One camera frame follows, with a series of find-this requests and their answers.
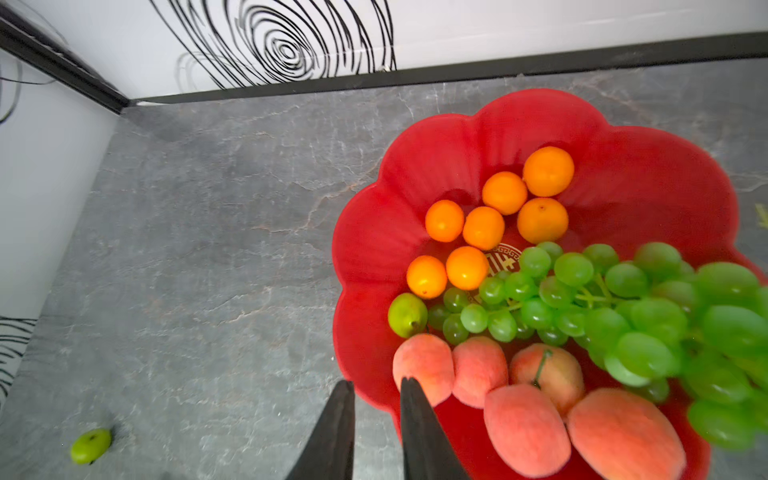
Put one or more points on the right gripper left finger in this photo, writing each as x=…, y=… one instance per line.
x=329, y=452

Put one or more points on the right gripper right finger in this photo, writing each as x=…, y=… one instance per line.
x=427, y=451

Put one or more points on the pink peach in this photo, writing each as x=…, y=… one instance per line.
x=526, y=430
x=558, y=373
x=624, y=436
x=428, y=359
x=480, y=367

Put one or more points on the orange cluster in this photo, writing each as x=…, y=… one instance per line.
x=426, y=277
x=541, y=220
x=484, y=228

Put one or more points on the small orange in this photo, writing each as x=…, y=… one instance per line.
x=467, y=267

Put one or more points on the orange cluster top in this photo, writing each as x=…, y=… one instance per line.
x=541, y=220

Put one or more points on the green fake grape bunch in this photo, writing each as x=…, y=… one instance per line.
x=649, y=322

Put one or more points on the orange front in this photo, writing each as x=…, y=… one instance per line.
x=505, y=192

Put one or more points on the red flower-shaped fruit bowl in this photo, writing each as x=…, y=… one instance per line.
x=631, y=186

